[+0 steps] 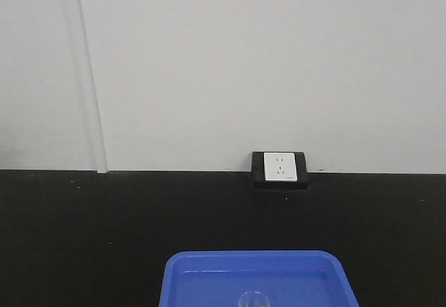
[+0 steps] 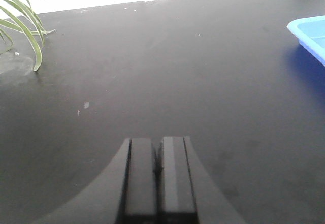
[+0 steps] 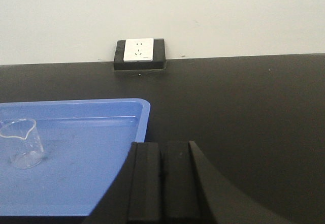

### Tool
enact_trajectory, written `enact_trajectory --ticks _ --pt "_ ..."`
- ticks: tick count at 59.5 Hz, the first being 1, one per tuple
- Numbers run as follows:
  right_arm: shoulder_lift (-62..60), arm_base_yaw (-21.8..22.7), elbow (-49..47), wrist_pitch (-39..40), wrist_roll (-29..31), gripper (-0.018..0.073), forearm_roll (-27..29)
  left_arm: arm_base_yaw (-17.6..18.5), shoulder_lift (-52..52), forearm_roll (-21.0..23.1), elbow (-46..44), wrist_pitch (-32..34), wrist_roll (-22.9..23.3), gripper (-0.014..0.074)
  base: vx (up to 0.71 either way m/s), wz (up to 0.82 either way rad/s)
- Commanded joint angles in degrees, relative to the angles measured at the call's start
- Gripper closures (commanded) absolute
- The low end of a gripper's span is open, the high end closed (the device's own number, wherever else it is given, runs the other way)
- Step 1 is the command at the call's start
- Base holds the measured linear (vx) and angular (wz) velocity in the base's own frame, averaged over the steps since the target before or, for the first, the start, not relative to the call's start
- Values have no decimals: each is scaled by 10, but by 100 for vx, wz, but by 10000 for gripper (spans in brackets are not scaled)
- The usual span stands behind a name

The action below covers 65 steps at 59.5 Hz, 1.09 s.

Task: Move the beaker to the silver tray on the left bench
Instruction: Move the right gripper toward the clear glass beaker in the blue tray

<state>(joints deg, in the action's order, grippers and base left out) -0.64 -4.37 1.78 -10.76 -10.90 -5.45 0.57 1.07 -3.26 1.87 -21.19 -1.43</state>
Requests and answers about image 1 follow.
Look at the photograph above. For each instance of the clear glass beaker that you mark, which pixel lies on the clear glass beaker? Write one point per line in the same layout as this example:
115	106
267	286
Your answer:
253	299

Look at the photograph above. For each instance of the blue plastic tray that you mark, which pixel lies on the blue plastic tray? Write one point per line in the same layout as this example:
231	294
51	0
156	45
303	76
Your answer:
287	278

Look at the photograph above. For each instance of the black and white power socket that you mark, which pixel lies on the black and white power socket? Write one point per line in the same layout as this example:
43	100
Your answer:
279	171

